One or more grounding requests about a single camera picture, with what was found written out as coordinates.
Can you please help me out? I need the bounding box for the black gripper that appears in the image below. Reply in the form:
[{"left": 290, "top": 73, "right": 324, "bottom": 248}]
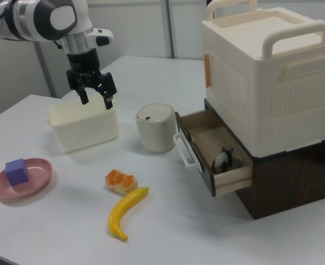
[{"left": 66, "top": 48, "right": 118, "bottom": 111}]

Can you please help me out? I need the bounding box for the dark wood drawer cabinet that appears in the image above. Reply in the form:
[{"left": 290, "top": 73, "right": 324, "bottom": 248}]
[{"left": 203, "top": 98, "right": 325, "bottom": 221}]

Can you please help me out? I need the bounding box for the purple cube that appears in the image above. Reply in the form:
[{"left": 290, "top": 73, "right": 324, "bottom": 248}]
[{"left": 4, "top": 158, "right": 31, "bottom": 187}]

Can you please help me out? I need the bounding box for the orange salmon sushi toy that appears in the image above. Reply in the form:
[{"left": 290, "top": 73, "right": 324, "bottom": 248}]
[{"left": 104, "top": 168, "right": 139, "bottom": 197}]

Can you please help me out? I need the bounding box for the pink plate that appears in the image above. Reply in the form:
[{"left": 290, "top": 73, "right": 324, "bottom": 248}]
[{"left": 0, "top": 157, "right": 54, "bottom": 200}]

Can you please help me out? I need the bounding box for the dark drawer with white handle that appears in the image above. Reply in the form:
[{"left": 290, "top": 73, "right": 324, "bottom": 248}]
[{"left": 172, "top": 108, "right": 254, "bottom": 198}]

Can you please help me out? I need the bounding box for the cream plastic open bin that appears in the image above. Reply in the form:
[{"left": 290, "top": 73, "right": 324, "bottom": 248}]
[{"left": 46, "top": 92, "right": 120, "bottom": 154}]

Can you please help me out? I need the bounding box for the orange box latch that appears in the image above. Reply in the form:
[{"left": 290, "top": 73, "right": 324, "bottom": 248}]
[{"left": 203, "top": 54, "right": 212, "bottom": 88}]

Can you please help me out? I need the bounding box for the cream lidded trash can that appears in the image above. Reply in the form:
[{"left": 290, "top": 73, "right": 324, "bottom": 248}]
[{"left": 135, "top": 103, "right": 178, "bottom": 155}]

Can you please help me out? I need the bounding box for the cream storage box with handles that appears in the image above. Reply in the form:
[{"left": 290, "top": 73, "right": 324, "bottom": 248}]
[{"left": 201, "top": 0, "right": 325, "bottom": 160}]

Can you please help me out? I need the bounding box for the panda plush toy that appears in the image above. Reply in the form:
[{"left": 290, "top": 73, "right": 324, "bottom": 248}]
[{"left": 211, "top": 147, "right": 234, "bottom": 174}]

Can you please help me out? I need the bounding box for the yellow toy banana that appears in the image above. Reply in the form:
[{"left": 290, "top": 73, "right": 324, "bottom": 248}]
[{"left": 107, "top": 186, "right": 150, "bottom": 241}]

